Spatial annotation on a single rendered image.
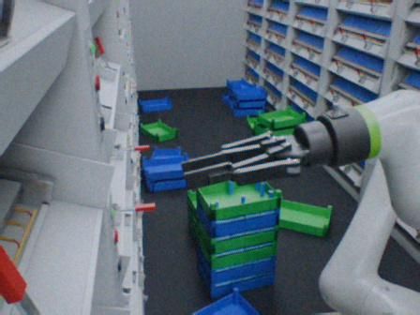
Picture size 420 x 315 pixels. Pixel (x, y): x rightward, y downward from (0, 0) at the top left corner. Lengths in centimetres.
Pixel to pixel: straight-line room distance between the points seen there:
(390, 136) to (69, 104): 49
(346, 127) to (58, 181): 43
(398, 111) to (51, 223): 53
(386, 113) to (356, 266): 53
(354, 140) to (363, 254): 51
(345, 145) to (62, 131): 43
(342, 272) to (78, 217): 83
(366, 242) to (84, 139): 86
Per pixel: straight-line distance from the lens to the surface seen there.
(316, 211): 238
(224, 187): 173
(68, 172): 40
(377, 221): 112
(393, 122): 68
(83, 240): 37
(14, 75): 18
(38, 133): 39
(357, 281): 111
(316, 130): 65
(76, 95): 38
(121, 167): 92
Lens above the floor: 128
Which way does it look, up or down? 25 degrees down
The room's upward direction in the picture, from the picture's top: straight up
